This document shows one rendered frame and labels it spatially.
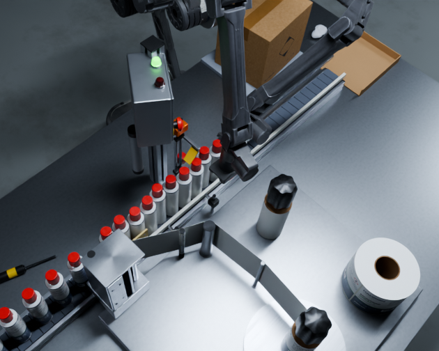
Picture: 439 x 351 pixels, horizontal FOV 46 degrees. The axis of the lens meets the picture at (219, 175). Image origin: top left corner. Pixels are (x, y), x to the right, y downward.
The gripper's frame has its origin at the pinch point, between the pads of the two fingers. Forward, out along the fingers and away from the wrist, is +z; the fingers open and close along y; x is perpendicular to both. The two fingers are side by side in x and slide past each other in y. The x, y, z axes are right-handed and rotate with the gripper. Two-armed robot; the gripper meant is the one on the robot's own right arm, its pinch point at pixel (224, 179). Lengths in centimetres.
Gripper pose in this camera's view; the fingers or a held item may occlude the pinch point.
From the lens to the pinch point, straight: 164.3
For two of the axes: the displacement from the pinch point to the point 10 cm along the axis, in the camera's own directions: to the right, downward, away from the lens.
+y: 7.0, -5.8, 4.1
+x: -7.0, -6.5, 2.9
